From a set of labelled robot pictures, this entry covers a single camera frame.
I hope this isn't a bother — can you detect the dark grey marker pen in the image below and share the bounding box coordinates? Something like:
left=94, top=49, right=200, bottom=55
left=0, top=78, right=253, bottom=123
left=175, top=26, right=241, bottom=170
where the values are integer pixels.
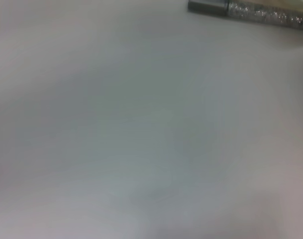
left=188, top=0, right=303, bottom=32

